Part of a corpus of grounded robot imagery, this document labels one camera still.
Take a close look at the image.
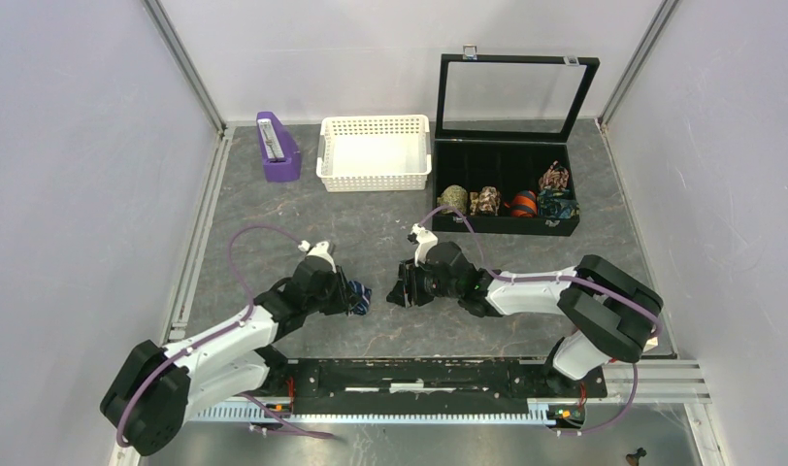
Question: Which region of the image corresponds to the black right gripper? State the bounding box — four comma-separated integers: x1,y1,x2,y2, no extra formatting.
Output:
385,255,461,309

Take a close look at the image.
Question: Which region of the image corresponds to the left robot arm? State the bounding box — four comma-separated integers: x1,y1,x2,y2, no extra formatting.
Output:
99,256,371,456

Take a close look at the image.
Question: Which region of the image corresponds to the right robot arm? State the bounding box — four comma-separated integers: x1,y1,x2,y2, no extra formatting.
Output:
386,242,664,396

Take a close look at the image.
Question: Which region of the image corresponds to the olive green rolled tie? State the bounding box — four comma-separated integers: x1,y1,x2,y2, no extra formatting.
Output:
437,184,470,215

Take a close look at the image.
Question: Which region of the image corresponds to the brown floral rolled tie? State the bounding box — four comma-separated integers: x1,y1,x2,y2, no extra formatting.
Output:
469,185,502,216

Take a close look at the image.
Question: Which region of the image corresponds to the orange navy striped rolled tie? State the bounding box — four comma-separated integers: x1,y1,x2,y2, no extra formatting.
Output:
504,190,539,218

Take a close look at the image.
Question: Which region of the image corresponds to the blue yellow patterned tie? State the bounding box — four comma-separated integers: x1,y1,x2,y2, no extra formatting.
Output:
538,188,579,219

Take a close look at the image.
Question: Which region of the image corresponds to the purple metronome stand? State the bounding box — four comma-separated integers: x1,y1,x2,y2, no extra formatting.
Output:
256,112,302,183

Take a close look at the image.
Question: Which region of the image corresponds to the white plastic basket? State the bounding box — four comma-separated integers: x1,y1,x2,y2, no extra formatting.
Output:
315,115,432,193

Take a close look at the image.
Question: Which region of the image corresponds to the black tie storage box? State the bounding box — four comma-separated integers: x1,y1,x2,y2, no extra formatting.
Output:
433,46,601,237

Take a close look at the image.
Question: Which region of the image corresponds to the white lego block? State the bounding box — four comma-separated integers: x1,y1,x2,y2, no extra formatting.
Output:
643,337,659,352

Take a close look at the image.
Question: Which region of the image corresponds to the small black object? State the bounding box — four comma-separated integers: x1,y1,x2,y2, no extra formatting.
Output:
625,448,647,466

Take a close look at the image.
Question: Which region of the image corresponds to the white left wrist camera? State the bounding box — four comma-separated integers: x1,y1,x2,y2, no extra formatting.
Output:
297,240,337,273

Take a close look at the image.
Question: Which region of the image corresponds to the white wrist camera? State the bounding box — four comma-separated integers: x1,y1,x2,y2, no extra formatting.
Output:
407,223,439,265
297,240,337,273

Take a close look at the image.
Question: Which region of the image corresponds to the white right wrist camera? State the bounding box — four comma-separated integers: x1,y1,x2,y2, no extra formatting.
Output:
407,223,439,265

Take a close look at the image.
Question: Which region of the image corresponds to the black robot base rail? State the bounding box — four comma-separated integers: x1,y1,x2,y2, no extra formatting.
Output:
254,357,607,416

